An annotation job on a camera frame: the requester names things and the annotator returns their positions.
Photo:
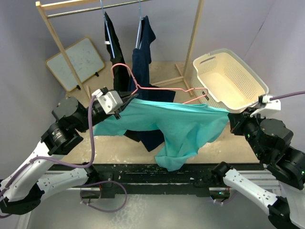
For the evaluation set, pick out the light blue hanger left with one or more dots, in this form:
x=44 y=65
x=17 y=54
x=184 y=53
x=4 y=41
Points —
x=107 y=29

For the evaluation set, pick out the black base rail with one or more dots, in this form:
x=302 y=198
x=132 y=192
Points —
x=151 y=179

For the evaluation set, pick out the black hanging garment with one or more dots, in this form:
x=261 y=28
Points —
x=121 y=75

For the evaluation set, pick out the teal t shirt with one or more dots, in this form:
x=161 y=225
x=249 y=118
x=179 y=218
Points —
x=186 y=127

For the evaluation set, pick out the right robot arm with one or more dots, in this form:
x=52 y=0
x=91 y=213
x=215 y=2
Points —
x=270 y=141

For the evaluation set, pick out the light blue hanger right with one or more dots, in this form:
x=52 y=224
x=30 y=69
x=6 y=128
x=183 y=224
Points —
x=137 y=44

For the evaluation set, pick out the cream perforated laundry basket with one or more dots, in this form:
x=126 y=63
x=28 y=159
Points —
x=228 y=82

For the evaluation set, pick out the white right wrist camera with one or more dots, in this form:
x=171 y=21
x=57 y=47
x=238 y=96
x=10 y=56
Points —
x=266 y=106

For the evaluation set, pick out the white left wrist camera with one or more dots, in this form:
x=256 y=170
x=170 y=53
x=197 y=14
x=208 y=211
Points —
x=109 y=100

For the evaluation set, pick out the navy blue t shirt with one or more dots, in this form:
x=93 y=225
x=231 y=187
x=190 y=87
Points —
x=141 y=59

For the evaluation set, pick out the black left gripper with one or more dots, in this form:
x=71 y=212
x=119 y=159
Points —
x=124 y=100

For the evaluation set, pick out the pink wire hanger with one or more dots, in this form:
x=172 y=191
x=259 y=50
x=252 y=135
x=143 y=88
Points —
x=164 y=83

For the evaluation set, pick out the wooden clothes rack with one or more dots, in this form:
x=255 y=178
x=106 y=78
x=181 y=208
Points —
x=171 y=21

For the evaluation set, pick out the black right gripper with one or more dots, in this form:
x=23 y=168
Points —
x=238 y=118

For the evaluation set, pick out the small whiteboard yellow frame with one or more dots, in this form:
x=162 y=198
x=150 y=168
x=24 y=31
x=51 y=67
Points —
x=85 y=59

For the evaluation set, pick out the aluminium frame rail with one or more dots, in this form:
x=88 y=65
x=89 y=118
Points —
x=253 y=172

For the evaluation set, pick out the light blue hanger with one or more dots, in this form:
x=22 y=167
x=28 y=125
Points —
x=137 y=44
x=107 y=29

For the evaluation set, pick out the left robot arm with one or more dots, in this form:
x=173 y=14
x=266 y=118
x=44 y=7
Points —
x=43 y=174

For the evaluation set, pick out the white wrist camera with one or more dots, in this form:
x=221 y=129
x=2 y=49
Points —
x=109 y=100
x=266 y=106

